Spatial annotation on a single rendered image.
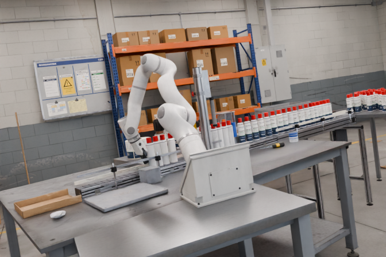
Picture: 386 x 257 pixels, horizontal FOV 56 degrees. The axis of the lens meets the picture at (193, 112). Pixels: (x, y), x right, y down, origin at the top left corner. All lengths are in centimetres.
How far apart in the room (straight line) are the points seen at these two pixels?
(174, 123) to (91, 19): 537
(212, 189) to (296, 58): 740
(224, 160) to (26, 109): 543
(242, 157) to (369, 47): 907
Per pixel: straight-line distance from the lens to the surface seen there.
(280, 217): 148
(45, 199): 235
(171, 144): 247
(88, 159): 689
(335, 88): 961
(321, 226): 296
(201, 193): 164
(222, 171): 166
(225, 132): 274
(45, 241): 164
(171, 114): 186
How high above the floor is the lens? 133
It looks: 3 degrees down
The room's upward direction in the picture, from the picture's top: 8 degrees counter-clockwise
